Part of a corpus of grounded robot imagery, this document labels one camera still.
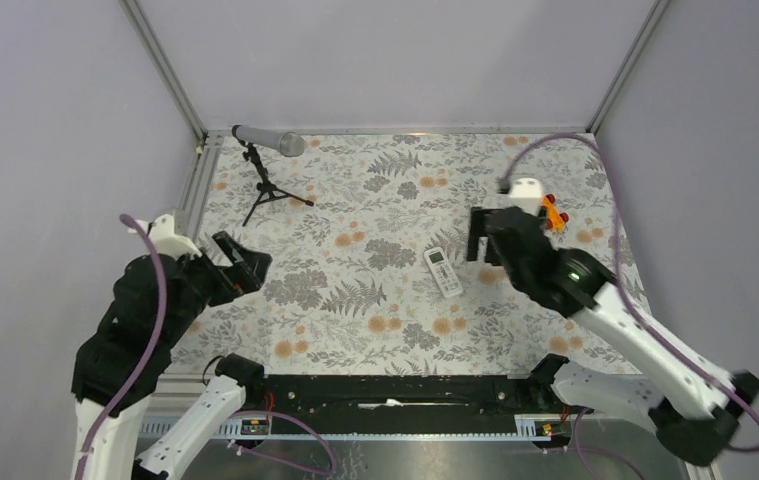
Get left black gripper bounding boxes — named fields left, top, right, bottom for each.
left=160, top=228, right=273, bottom=345

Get white remote control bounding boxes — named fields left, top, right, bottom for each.
left=423, top=247, right=464, bottom=298

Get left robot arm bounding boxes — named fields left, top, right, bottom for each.
left=71, top=232, right=272, bottom=479

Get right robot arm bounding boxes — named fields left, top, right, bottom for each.
left=466, top=207, right=759, bottom=467

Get black tripod stand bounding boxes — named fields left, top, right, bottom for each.
left=239, top=140, right=315, bottom=227

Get orange toy car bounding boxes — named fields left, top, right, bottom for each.
left=541, top=194, right=570, bottom=233

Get floral patterned mat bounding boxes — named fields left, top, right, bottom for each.
left=165, top=133, right=659, bottom=378

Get grey microphone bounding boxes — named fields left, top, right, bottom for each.
left=231, top=125, right=307, bottom=158

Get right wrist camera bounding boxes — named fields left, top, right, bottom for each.
left=498, top=177, right=545, bottom=216

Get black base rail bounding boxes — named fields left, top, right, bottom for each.
left=241, top=375, right=580, bottom=437

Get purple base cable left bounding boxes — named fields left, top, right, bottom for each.
left=226, top=409, right=341, bottom=477

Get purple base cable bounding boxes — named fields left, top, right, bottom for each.
left=541, top=407, right=649, bottom=480
left=226, top=409, right=341, bottom=477

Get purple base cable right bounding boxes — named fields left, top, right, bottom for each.
left=541, top=407, right=649, bottom=480

